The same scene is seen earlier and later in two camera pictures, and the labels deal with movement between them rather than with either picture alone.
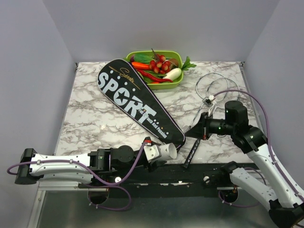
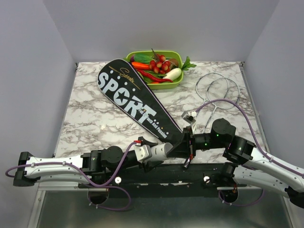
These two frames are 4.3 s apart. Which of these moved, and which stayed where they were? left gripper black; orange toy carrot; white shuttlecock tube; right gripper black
Moved: right gripper black
Stayed: white shuttlecock tube; left gripper black; orange toy carrot
